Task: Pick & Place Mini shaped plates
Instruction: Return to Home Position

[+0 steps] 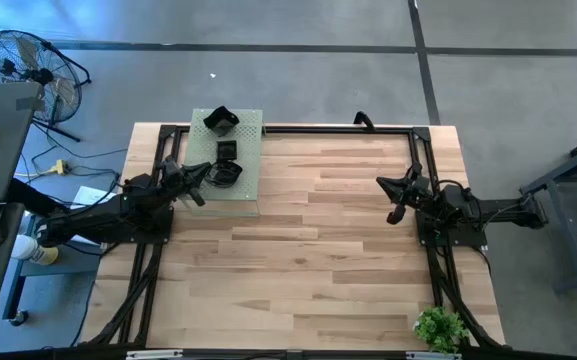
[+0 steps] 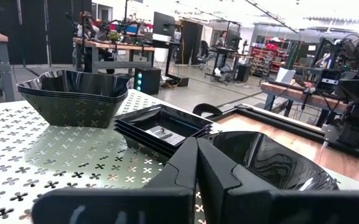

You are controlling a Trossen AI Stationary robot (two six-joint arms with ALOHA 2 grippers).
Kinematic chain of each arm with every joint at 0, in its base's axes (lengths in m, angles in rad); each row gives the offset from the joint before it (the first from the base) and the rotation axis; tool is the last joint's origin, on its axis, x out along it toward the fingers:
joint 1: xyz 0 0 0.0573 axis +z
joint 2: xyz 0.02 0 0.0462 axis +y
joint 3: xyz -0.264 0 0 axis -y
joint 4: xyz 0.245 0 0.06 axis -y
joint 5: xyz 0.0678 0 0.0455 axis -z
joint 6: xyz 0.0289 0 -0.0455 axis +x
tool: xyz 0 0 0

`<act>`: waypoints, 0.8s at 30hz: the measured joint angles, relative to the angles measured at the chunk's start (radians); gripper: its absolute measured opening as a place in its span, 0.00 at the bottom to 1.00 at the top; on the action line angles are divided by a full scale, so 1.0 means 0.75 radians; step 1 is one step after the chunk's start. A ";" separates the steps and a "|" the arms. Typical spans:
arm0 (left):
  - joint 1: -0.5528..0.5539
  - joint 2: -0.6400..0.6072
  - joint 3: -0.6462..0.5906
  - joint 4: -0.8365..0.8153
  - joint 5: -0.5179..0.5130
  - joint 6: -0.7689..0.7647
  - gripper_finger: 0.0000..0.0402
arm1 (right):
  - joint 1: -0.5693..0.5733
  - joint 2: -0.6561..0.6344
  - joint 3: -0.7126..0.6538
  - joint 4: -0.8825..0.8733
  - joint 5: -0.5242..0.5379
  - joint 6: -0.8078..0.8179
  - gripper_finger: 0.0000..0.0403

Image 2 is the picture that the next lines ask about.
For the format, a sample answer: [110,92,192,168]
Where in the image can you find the black partition panels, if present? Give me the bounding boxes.
[0,0,93,66]

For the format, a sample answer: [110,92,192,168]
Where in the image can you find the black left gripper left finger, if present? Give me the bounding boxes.
[30,137,198,224]

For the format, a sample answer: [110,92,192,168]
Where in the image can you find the person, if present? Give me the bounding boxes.
[217,30,229,48]
[75,11,101,40]

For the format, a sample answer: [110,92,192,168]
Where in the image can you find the black leaf-shaped mini plate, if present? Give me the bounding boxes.
[203,131,340,191]

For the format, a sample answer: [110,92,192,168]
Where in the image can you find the black bowl with handle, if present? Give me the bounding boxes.
[192,103,223,118]

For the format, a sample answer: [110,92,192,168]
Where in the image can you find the pale green perforated metal shelf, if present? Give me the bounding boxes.
[0,89,359,224]

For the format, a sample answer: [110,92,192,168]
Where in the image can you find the black computer monitor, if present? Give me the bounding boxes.
[152,11,177,37]
[225,29,241,50]

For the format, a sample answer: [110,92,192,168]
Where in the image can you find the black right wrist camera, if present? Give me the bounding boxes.
[317,68,342,95]

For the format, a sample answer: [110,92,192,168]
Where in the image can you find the white box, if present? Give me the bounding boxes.
[275,67,297,85]

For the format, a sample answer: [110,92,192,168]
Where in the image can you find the black square mini plate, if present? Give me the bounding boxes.
[113,103,214,147]
[116,127,198,164]
[114,123,213,153]

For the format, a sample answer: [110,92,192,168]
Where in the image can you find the tall black cabinet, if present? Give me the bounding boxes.
[181,20,203,65]

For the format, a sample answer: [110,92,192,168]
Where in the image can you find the red storage shelving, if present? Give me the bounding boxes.
[249,43,288,78]

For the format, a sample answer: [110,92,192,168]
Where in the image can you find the small potted plant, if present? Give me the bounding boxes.
[107,30,121,44]

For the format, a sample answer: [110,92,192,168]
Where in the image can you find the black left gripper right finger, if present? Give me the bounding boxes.
[197,138,359,224]

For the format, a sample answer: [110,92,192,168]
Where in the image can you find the black tray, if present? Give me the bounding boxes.
[16,69,131,103]

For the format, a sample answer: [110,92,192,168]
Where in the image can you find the black standing desk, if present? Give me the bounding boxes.
[151,39,190,88]

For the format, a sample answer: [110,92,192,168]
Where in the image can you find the black computer tower with lights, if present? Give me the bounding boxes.
[133,67,162,96]

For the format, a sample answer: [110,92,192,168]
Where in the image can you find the black table edge frame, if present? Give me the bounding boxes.
[208,103,359,159]

